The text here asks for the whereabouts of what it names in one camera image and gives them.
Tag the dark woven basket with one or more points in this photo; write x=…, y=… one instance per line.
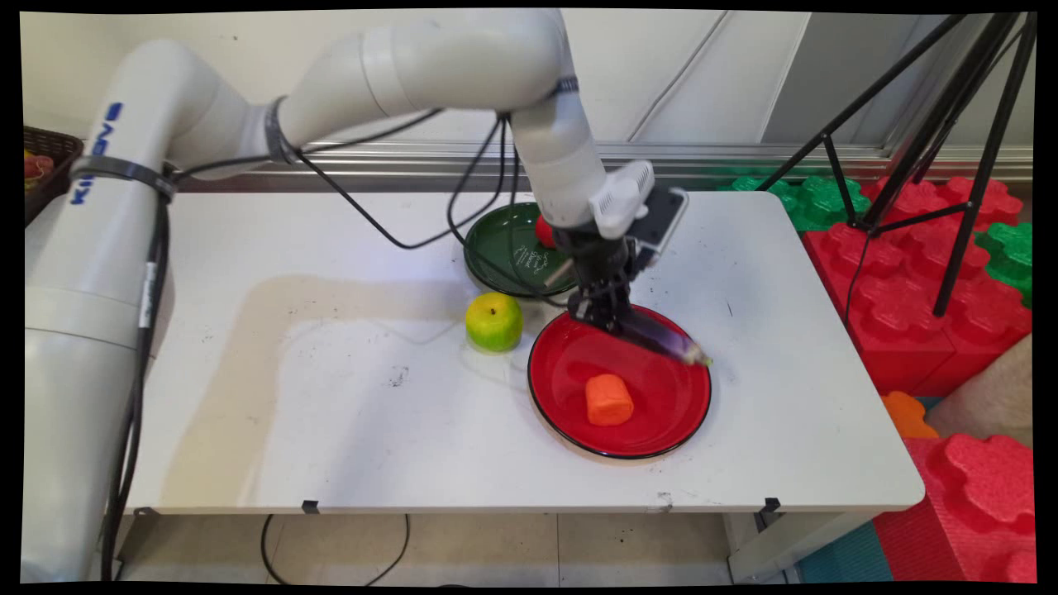
x=59, y=145

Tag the white table leg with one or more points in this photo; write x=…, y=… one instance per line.
x=785, y=545

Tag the red plate black rim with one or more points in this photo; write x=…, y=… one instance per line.
x=661, y=405

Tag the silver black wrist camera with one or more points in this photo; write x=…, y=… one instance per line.
x=661, y=219

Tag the orange foam block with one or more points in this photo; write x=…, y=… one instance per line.
x=905, y=417

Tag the teal floor mat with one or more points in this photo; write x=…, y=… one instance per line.
x=843, y=558

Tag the black tripod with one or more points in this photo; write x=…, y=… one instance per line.
x=987, y=165

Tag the green foam block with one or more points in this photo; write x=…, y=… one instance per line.
x=814, y=202
x=1012, y=256

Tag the small red toy fruit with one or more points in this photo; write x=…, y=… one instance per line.
x=37, y=165

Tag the red toy tomato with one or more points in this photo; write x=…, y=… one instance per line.
x=543, y=233

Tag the large red foam block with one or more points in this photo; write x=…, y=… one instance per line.
x=901, y=330

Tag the aluminium wall rail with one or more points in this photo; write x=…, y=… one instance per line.
x=744, y=157

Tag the small red foam block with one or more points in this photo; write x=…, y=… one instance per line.
x=926, y=198

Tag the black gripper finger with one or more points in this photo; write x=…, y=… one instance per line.
x=593, y=307
x=626, y=296

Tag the white vented wrist module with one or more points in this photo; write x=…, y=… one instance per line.
x=620, y=198

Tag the orange toy carrot piece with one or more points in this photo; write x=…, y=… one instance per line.
x=610, y=400

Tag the purple toy eggplant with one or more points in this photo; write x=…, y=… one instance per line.
x=669, y=340

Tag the dark green plate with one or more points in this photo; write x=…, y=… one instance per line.
x=496, y=248

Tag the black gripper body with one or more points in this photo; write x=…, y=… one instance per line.
x=595, y=260

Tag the green toy apple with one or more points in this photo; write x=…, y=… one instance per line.
x=494, y=322

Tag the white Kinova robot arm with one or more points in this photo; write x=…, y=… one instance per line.
x=83, y=330

